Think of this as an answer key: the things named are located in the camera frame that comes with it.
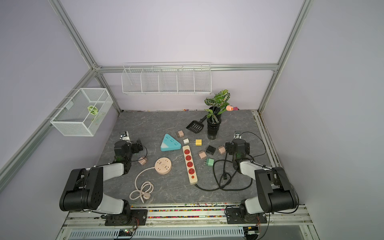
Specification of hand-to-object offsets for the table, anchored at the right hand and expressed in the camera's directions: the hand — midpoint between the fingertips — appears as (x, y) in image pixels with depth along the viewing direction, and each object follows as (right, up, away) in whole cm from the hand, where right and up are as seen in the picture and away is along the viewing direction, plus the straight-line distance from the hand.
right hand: (237, 141), depth 94 cm
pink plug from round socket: (-59, -12, -3) cm, 61 cm away
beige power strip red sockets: (-30, -13, -5) cm, 33 cm away
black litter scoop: (-27, +9, +18) cm, 33 cm away
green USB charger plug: (-18, -12, -3) cm, 22 cm away
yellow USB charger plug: (-25, -1, +6) cm, 25 cm away
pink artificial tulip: (-7, +20, -10) cm, 23 cm away
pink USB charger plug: (-22, -8, 0) cm, 24 cm away
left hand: (-66, 0, -1) cm, 66 cm away
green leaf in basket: (-82, +19, -13) cm, 86 cm away
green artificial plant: (-13, +23, -5) cm, 27 cm away
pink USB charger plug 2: (-10, -6, +2) cm, 11 cm away
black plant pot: (-14, +11, +11) cm, 21 cm away
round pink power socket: (-46, -14, -5) cm, 48 cm away
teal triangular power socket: (-44, -2, +5) cm, 45 cm away
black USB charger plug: (-17, -6, +3) cm, 18 cm away
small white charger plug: (-33, -1, +8) cm, 34 cm away
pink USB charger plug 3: (-37, +4, +11) cm, 39 cm away
